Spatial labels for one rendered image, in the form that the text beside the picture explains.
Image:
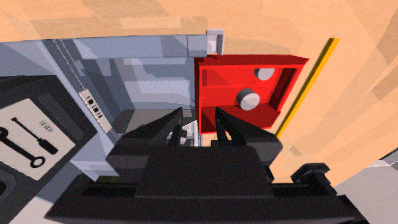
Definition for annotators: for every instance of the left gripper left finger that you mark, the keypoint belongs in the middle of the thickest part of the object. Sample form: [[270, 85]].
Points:
[[155, 133]]

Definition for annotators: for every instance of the yellow bar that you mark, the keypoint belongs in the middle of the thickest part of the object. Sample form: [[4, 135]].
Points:
[[323, 58]]

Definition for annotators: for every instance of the red bin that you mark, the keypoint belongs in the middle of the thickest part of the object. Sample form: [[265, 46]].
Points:
[[218, 80]]

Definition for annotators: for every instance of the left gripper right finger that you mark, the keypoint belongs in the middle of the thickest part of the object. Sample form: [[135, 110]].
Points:
[[242, 133]]

